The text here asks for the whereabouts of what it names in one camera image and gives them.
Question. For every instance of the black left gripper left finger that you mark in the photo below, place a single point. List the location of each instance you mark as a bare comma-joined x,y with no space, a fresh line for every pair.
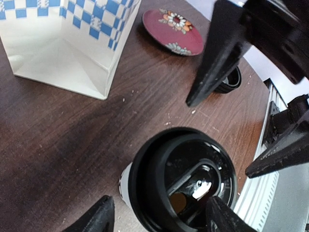
99,218

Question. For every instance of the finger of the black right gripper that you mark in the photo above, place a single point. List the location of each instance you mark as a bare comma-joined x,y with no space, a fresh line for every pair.
290,149

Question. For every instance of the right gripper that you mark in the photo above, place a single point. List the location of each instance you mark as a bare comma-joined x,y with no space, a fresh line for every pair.
278,28

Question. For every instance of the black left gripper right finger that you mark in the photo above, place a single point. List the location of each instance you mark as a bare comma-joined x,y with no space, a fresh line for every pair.
221,218

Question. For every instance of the blue checkered paper bag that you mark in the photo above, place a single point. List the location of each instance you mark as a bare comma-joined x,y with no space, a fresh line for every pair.
71,44

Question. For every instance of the stack of black lids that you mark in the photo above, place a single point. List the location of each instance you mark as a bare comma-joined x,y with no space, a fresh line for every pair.
230,83

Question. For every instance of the red floral plate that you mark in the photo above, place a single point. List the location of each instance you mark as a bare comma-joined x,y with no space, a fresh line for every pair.
173,31

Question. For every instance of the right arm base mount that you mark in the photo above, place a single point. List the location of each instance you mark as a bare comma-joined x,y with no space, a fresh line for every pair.
279,121

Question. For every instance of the aluminium front rail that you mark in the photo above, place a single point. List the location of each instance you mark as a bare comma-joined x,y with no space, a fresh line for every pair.
276,202

